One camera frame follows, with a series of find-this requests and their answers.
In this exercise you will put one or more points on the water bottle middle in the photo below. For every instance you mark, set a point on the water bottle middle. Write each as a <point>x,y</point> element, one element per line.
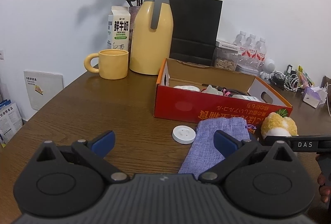
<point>248,58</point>

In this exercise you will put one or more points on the purple tissue pack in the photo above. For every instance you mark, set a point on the purple tissue pack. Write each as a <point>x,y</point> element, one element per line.
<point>314,96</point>

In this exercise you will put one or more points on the white and yellow plush hamster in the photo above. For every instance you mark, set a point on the white and yellow plush hamster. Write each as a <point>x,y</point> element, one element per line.
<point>275,125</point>

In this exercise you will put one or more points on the yellow ceramic mug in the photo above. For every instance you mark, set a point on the yellow ceramic mug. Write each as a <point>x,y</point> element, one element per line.
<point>112,63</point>

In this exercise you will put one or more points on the red cardboard box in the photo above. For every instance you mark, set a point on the red cardboard box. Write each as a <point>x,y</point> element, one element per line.
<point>192,93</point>

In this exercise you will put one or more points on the white wall panel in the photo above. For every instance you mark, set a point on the white wall panel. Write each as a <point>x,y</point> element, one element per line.
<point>42,87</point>

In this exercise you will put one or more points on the white milk carton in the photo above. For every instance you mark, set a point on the white milk carton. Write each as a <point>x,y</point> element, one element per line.
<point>118,28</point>

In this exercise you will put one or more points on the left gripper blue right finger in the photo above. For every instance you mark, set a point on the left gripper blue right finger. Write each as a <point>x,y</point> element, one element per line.
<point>227,145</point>

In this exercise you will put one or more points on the yellow thermos jug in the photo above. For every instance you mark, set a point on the yellow thermos jug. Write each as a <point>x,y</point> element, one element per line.
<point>152,37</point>

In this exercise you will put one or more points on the water bottle left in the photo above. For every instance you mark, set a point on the water bottle left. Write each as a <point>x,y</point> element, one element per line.
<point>240,41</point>

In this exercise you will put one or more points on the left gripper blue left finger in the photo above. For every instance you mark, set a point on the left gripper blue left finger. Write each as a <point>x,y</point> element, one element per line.
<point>102,144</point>

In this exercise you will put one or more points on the white robot toy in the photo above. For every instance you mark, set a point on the white robot toy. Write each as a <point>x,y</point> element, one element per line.
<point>267,68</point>

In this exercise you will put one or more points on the white flat round lid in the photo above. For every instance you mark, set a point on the white flat round lid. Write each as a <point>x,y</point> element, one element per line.
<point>183,134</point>

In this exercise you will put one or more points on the colourful snack packet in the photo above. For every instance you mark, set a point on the colourful snack packet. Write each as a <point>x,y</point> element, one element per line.
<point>305,80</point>

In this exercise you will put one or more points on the clear snack container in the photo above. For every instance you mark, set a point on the clear snack container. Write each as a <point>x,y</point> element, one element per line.
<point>225,56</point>

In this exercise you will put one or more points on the person's hand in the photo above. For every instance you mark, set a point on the person's hand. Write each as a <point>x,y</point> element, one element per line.
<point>324,190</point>

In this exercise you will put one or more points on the water bottle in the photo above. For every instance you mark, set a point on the water bottle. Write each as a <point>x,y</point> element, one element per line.
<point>240,41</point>
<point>260,54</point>
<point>248,58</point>

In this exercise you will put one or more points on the purple drawstring cloth bag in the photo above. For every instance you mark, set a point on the purple drawstring cloth bag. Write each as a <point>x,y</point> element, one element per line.
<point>203,155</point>

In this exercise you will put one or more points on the water bottle right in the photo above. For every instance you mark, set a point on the water bottle right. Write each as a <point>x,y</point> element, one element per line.
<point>260,54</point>

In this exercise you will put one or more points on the black paper shopping bag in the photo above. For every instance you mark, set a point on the black paper shopping bag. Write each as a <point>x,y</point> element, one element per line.
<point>195,29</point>

